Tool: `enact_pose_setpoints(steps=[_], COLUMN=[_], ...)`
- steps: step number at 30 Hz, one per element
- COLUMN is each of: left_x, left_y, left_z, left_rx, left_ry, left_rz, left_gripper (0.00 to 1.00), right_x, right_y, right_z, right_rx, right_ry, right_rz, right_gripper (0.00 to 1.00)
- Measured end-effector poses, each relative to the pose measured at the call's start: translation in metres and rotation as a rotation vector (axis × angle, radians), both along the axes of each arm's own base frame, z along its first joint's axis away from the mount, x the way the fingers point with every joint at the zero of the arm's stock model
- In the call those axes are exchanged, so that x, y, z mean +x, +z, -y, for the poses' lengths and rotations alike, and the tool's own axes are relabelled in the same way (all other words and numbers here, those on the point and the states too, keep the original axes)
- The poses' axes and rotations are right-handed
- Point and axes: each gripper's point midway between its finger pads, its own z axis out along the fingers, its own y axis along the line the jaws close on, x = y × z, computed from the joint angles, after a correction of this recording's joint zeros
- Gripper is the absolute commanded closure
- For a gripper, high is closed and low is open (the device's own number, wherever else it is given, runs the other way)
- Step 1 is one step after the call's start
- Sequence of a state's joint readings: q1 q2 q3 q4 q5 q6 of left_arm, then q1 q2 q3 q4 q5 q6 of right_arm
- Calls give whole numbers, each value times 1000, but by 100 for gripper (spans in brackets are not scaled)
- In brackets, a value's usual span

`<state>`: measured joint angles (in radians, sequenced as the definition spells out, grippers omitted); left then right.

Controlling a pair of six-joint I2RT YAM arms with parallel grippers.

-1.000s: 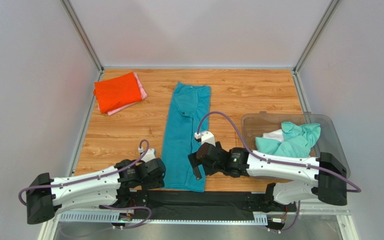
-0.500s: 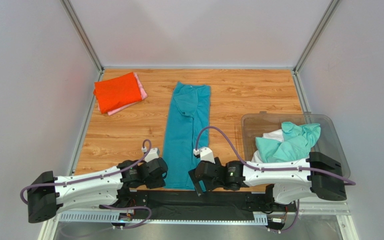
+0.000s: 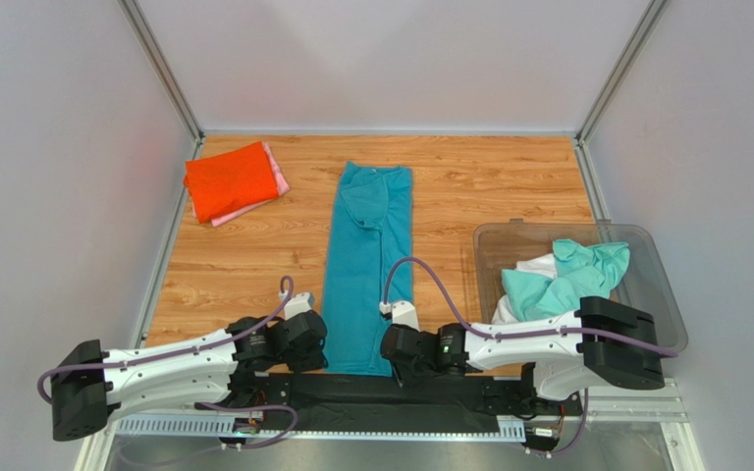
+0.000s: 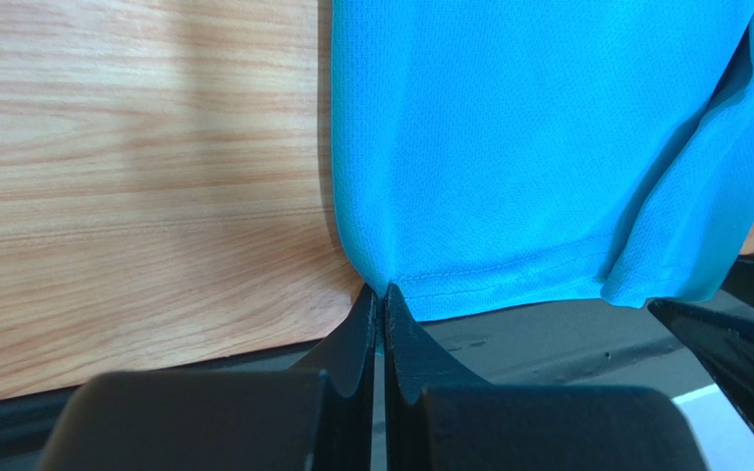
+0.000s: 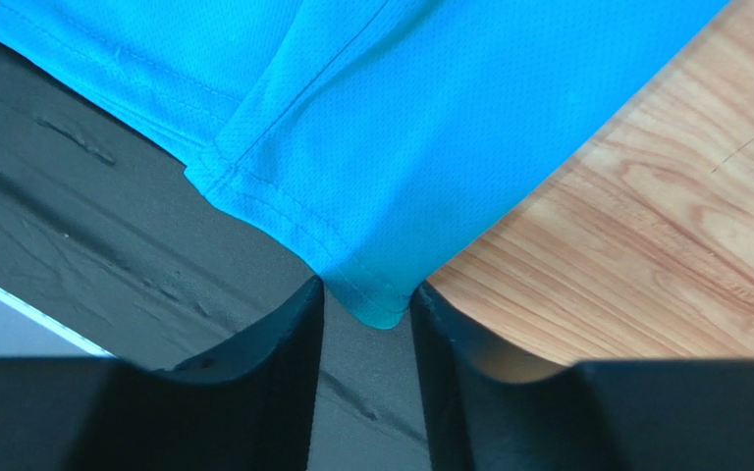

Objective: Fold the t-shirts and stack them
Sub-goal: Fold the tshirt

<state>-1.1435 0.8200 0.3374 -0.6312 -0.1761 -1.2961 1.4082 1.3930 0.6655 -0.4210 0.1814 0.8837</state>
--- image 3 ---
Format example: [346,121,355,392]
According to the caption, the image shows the clear plastic bin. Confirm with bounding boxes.
[473,220,688,352]

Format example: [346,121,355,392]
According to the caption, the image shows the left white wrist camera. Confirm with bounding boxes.
[279,291,315,320]

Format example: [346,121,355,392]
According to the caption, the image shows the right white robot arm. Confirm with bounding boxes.
[379,296,677,401]

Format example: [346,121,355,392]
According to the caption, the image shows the aluminium frame post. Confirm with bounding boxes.
[118,0,204,146]
[575,0,671,143]

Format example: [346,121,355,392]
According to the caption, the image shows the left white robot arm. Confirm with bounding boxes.
[40,310,327,442]

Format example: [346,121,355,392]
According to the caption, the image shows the mint green t-shirt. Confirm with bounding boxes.
[526,239,631,321]

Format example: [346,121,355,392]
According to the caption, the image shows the teal blue t-shirt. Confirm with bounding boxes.
[321,162,413,377]

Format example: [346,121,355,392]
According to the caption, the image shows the pink folded t-shirt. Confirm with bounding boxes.
[210,141,291,227]

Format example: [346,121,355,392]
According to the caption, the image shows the white t-shirt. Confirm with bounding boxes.
[491,254,558,324]

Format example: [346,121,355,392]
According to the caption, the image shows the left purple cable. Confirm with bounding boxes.
[36,274,299,452]

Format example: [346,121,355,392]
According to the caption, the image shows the right aluminium frame post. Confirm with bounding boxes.
[575,0,671,143]

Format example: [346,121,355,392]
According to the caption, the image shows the orange folded t-shirt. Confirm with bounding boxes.
[184,141,280,224]

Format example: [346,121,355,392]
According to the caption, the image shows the left aluminium frame post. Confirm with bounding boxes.
[118,0,204,146]

